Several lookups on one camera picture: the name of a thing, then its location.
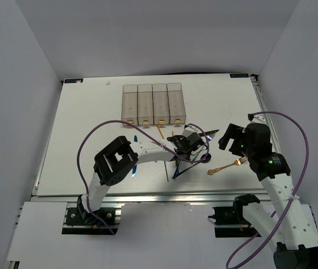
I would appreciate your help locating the left blue corner sticker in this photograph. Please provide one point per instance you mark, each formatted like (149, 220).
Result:
(73, 80)

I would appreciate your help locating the rainbow fork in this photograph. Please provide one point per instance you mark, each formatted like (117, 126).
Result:
(195, 156)

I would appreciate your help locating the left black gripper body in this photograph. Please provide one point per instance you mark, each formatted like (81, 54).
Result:
(179, 139)

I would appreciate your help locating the blue corner sticker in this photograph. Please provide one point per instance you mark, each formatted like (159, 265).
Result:
(239, 75)
(73, 80)

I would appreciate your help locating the blue knife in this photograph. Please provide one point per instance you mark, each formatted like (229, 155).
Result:
(134, 169)

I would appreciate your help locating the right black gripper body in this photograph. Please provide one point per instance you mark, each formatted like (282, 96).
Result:
(239, 147)

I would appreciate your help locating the gold fork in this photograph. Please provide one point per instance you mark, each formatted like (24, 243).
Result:
(237, 162)

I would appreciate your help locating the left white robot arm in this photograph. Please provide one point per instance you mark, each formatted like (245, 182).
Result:
(118, 158)

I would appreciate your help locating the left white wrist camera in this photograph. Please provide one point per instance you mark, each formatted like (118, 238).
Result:
(188, 130)

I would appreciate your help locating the black knife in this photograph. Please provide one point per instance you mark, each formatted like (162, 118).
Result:
(209, 134)

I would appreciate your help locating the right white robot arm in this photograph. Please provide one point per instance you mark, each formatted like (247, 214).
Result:
(292, 237)

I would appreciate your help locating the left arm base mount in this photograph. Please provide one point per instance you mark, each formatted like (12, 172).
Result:
(75, 224)

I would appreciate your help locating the right blue corner sticker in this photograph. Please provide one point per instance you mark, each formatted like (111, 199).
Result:
(239, 75)

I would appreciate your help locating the rainbow spoon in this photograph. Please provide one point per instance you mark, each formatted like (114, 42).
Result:
(204, 159)

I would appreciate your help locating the clear container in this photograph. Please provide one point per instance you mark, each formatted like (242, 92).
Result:
(160, 104)
(129, 104)
(145, 104)
(177, 110)

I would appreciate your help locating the orange chopstick left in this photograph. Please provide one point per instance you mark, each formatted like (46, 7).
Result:
(160, 132)

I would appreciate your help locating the blue chopstick left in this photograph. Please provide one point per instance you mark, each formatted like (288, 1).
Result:
(166, 171)

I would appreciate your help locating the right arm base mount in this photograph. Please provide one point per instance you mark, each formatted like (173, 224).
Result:
(227, 224)

